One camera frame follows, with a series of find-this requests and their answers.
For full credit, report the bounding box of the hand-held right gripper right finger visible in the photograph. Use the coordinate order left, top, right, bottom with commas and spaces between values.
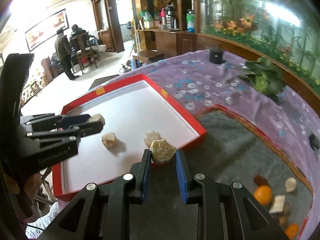
176, 151, 290, 240

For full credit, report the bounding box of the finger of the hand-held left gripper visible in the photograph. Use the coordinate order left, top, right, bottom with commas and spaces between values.
26, 121, 104, 141
21, 114, 92, 130

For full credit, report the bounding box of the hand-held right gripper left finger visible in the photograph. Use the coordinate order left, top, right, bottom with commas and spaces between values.
40, 149, 152, 240

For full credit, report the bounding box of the small beige food chunk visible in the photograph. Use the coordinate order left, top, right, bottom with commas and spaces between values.
91, 113, 106, 126

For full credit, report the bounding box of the pale beige food chunk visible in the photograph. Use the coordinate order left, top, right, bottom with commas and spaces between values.
144, 130, 161, 147
101, 132, 118, 149

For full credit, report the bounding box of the beige hexagonal food block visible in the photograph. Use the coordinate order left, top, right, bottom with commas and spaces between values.
150, 139, 176, 164

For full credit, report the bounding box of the red tray with white inside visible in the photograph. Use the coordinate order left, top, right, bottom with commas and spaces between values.
52, 73, 207, 202

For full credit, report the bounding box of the brown food piece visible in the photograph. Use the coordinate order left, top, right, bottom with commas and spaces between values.
253, 175, 266, 187

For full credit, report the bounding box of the large orange tangerine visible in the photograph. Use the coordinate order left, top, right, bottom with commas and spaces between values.
253, 185, 273, 206

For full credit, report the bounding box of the white cube food block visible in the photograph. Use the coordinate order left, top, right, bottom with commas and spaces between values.
269, 195, 286, 214

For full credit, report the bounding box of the pale round food chunk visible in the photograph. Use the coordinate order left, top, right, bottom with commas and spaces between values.
285, 177, 298, 193

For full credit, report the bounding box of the small orange tangerine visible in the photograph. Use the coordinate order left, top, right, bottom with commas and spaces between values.
285, 223, 300, 239

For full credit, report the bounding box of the dark sofa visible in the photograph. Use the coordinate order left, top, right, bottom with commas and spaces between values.
48, 52, 66, 78

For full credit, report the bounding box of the grey mat with red edge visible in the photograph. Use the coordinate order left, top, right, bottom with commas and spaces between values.
110, 104, 315, 240

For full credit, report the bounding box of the wooden chair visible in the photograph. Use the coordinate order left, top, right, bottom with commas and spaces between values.
71, 32, 99, 76

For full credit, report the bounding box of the wooden stool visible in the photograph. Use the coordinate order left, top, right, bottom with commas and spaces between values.
37, 169, 58, 203

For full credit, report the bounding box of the dark wooden side table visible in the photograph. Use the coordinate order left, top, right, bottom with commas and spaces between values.
132, 50, 166, 69

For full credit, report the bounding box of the person's pink clothing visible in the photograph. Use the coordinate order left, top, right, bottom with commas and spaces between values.
15, 174, 52, 230

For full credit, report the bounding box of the purple floral cloth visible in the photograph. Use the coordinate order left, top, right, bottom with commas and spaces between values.
119, 49, 320, 205

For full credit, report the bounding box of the wooden counter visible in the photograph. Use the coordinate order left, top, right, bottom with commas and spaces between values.
139, 27, 201, 56

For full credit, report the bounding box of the green bag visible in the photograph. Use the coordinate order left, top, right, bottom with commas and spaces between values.
138, 10, 153, 22

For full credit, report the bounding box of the black cylindrical container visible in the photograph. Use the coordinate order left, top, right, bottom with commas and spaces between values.
208, 47, 225, 64

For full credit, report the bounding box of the black thermos jug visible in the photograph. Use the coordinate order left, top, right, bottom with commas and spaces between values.
165, 5, 179, 29

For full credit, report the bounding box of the small black object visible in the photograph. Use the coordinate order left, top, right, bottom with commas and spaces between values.
308, 133, 320, 151

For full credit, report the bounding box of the green plastic bottle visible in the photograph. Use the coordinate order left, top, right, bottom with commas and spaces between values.
185, 9, 196, 33

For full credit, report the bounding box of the glass panel with flowers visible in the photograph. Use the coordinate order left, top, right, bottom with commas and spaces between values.
200, 0, 320, 87

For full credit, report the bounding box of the framed wall painting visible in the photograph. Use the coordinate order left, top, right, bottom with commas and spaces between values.
24, 8, 70, 53

